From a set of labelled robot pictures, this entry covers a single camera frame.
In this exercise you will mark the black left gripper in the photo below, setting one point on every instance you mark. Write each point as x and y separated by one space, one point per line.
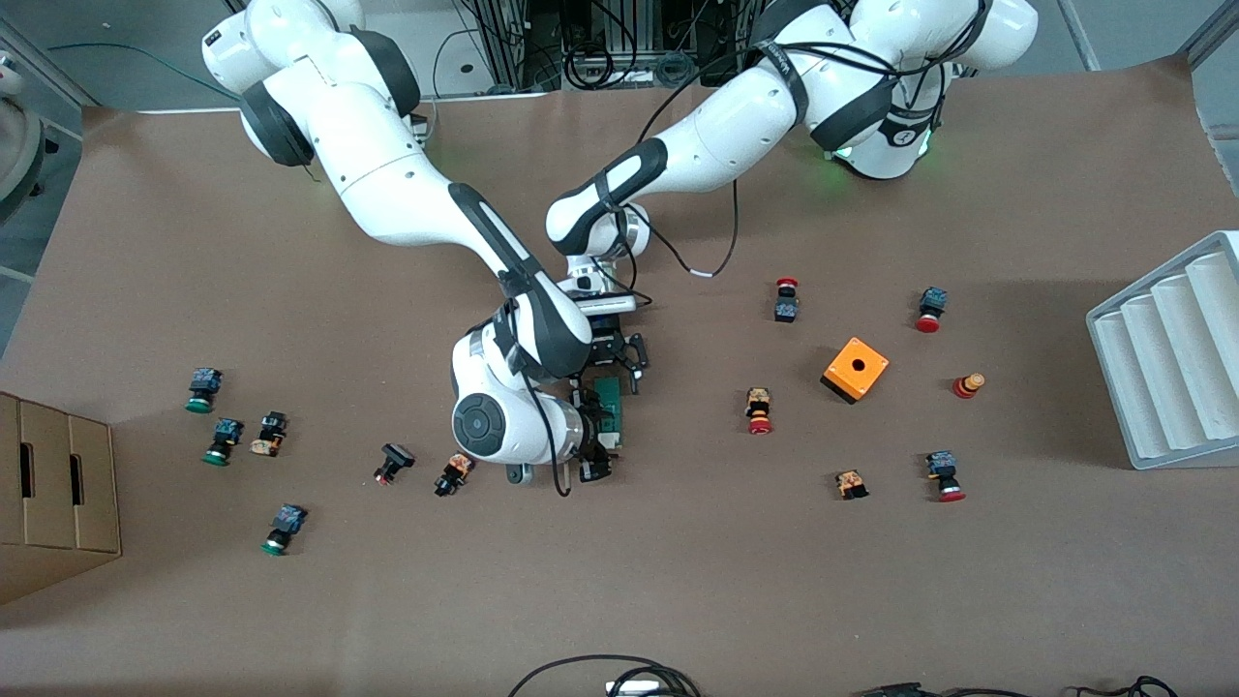
612 346

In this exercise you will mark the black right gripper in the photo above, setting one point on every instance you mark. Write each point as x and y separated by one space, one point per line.
591 426

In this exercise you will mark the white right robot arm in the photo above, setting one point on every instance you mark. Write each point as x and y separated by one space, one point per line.
387 184

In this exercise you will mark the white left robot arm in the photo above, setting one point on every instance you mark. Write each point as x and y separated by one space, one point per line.
736 126

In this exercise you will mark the red emergency stop orange block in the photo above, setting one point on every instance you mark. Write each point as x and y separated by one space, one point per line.
759 402

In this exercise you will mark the brown paper table cover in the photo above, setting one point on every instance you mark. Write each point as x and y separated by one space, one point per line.
619 581

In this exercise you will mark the red push button black block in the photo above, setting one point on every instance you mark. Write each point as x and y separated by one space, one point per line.
786 310

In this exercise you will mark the black square-head push button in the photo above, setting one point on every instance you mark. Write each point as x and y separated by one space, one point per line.
397 455

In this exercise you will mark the small orange contact block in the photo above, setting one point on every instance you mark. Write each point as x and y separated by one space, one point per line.
851 483

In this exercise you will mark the white plug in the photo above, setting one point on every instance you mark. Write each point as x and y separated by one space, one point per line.
634 688

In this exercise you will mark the red mushroom button blue block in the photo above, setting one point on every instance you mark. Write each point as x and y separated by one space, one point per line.
932 300
941 465

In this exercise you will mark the green mushroom push button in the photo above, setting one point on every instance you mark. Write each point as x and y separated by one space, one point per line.
287 521
227 433
204 382

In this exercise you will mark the red yellow striped button head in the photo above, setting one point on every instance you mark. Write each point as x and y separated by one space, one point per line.
968 385

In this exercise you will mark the white ridged plastic tray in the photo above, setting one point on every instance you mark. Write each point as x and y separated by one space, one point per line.
1162 387

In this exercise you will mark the brown cardboard box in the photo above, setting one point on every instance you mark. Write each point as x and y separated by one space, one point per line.
58 503

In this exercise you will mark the white round stand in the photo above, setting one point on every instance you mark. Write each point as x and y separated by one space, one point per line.
15 136

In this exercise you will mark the black knob switch orange block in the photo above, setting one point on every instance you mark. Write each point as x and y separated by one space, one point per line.
451 476

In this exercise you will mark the orange button enclosure box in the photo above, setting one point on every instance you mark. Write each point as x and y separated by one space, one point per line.
857 368

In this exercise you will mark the black selector switch orange block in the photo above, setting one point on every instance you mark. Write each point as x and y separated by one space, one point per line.
270 431

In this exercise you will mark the aluminium frame rack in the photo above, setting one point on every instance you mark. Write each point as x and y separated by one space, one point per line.
508 44

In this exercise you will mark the grey aluminium post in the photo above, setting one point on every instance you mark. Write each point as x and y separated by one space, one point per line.
1220 34

